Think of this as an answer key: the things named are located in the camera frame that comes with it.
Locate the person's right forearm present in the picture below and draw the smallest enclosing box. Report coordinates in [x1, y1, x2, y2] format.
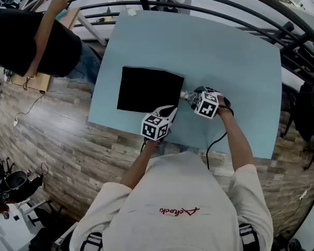
[216, 95, 254, 172]

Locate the light blue table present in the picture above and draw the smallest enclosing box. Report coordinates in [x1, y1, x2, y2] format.
[87, 9, 283, 159]

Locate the person's white t-shirt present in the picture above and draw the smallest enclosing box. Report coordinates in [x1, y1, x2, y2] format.
[69, 150, 274, 251]

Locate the wooden table with white legs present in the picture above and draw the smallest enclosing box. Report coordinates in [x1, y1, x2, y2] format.
[12, 8, 107, 93]

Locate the black curved metal railing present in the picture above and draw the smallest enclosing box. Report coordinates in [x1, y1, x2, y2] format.
[66, 0, 314, 83]

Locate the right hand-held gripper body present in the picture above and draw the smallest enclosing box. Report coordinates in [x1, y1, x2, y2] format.
[194, 89, 231, 120]

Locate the person's left forearm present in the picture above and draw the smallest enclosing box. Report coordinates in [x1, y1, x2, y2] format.
[120, 139, 160, 190]

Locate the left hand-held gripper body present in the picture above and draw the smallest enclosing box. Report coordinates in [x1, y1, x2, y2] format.
[141, 111, 172, 142]

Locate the black floor cable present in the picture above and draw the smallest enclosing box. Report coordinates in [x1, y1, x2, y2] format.
[15, 92, 47, 121]

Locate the black white-striped shoulder strap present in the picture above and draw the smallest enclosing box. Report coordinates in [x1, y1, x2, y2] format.
[80, 231, 104, 251]
[238, 223, 260, 251]

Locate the black cloth mat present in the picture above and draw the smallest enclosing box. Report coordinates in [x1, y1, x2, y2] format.
[117, 66, 185, 114]

